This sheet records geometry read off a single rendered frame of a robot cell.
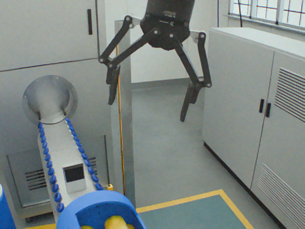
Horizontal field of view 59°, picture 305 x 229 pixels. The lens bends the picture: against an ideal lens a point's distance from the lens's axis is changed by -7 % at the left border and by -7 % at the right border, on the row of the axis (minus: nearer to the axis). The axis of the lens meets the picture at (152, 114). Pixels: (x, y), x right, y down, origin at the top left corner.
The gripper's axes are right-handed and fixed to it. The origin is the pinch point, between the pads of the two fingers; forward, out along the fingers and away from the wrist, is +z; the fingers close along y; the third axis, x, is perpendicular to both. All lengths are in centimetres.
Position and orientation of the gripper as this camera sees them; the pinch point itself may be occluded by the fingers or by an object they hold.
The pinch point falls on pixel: (147, 104)
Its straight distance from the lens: 53.9
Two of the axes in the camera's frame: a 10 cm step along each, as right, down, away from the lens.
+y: 9.7, 2.2, 0.1
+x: 1.0, -4.6, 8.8
